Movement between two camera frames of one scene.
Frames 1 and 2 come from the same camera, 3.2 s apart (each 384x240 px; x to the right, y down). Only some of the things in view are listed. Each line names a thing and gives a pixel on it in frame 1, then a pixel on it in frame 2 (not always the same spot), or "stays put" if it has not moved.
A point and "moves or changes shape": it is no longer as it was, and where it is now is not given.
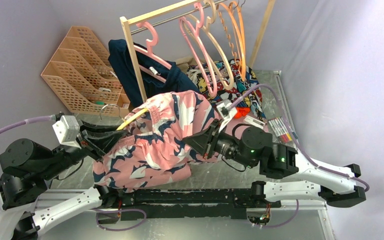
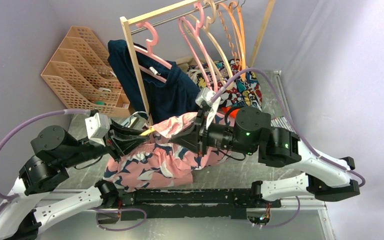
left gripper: (98, 139) → (124, 143)
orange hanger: (234, 11) stays put
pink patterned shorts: (154, 150) moves or changes shape
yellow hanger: (126, 121) → (150, 129)
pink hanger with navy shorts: (151, 43) stays put
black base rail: (183, 204) stays put
